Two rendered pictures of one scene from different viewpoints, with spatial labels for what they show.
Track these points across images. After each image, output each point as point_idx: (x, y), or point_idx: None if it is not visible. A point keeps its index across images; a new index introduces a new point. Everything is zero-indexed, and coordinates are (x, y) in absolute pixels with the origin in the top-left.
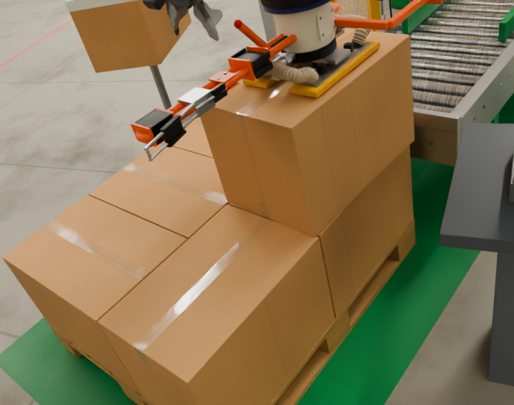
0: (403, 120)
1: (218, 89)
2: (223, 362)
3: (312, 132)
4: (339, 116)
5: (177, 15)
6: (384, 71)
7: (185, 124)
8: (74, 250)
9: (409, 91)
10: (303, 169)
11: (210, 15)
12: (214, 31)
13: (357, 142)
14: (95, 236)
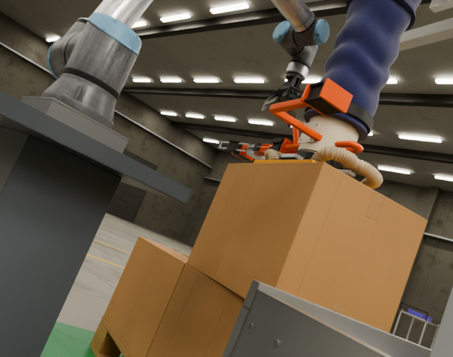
0: (270, 260)
1: (256, 144)
2: (140, 251)
3: (230, 177)
4: (243, 183)
5: (287, 112)
6: (284, 177)
7: (238, 149)
8: None
9: (291, 229)
10: (214, 198)
11: (270, 100)
12: (262, 105)
13: (237, 222)
14: None
